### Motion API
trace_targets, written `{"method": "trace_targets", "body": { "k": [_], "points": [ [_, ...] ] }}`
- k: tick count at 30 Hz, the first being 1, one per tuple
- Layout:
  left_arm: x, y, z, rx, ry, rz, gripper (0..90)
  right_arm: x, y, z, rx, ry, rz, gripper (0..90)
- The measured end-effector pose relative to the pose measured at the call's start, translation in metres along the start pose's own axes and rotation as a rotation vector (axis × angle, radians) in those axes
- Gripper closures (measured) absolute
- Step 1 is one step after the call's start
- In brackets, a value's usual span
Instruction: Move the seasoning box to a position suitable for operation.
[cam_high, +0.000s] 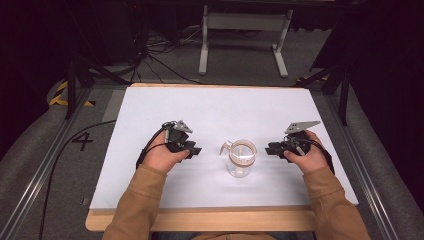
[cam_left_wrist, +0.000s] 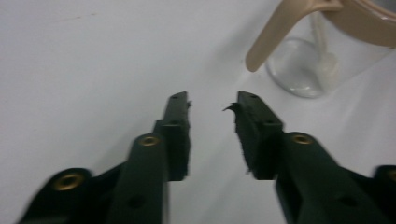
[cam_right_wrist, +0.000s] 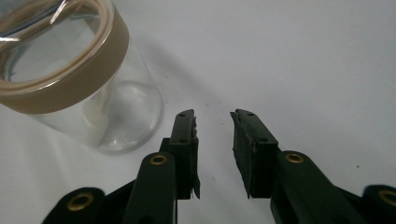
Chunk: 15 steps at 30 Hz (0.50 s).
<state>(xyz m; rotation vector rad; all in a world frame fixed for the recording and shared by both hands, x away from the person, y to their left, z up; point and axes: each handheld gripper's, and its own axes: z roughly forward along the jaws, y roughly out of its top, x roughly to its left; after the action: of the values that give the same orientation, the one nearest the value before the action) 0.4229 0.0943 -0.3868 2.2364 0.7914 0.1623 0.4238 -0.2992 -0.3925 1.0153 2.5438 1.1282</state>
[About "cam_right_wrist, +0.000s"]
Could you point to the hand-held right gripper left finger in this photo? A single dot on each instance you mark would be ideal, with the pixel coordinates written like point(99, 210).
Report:
point(183, 149)

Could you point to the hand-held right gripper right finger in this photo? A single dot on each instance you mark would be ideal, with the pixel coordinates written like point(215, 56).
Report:
point(258, 155)

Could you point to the clear glass jar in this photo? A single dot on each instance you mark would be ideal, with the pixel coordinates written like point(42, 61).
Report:
point(118, 118)

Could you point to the tan jar lid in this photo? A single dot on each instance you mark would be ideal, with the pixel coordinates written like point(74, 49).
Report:
point(77, 84)

